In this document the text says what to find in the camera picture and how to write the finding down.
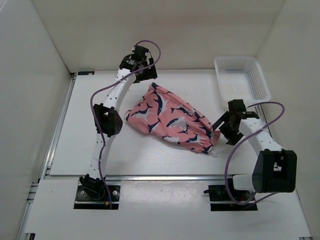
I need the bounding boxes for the pink shark print shorts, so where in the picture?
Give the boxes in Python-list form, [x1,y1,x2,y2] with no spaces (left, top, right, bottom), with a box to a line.
[124,82,221,157]

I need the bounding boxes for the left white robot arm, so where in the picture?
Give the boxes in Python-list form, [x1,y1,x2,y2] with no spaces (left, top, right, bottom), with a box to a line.
[79,54,157,200]

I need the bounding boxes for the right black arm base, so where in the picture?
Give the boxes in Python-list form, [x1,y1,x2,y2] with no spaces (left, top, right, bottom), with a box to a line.
[203,179,258,212]

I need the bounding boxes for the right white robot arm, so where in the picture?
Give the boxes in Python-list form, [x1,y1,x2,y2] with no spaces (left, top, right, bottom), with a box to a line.
[212,111,297,200]

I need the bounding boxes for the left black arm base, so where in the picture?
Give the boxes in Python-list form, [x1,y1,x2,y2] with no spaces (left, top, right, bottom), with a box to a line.
[73,174,121,210]

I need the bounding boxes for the white plastic mesh basket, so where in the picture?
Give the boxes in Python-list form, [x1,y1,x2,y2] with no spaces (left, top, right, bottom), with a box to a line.
[214,56,271,105]

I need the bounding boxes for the small dark label sticker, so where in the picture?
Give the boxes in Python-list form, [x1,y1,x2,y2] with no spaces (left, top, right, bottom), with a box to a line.
[77,71,95,76]

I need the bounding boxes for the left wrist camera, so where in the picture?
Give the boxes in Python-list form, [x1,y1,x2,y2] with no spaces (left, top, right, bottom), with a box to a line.
[131,45,150,62]

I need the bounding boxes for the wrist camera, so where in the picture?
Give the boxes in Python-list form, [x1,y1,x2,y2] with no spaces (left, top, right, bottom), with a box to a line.
[228,99,247,116]
[131,45,150,62]

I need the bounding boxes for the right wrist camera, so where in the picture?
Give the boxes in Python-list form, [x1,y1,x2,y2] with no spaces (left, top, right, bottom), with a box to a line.
[228,99,247,116]

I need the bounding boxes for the aluminium right side rail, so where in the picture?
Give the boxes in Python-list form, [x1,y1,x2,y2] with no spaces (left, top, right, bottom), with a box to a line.
[254,104,269,128]

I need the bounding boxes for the aluminium rail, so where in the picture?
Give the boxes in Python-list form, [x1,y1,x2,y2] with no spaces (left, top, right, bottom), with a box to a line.
[37,174,224,183]
[15,72,78,240]
[254,104,269,128]

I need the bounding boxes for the aluminium front rail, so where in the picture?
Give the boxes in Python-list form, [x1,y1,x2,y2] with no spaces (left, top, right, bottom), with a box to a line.
[37,174,224,183]

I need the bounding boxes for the aluminium left side rail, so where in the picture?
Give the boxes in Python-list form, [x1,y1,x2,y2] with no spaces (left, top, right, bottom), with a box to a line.
[15,72,78,240]

